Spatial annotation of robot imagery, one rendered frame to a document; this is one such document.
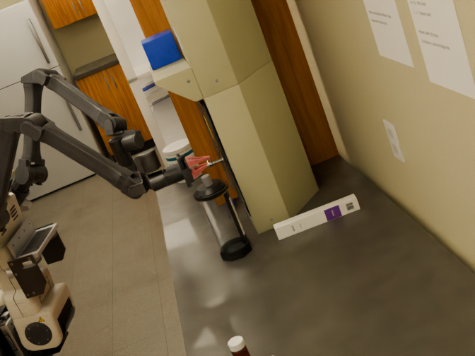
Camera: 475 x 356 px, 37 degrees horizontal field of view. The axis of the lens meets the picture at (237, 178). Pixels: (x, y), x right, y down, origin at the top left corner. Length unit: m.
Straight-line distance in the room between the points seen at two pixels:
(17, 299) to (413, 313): 1.59
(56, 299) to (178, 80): 1.13
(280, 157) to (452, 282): 0.75
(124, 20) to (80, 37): 4.19
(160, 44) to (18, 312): 1.16
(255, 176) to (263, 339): 0.61
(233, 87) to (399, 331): 0.88
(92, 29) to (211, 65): 5.60
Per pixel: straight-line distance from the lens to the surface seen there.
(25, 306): 2.76
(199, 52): 2.05
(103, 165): 2.24
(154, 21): 2.40
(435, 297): 1.67
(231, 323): 1.83
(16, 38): 7.00
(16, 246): 2.68
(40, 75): 2.75
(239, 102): 2.09
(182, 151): 2.88
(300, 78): 2.50
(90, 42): 7.63
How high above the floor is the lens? 1.87
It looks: 20 degrees down
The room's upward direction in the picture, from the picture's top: 22 degrees counter-clockwise
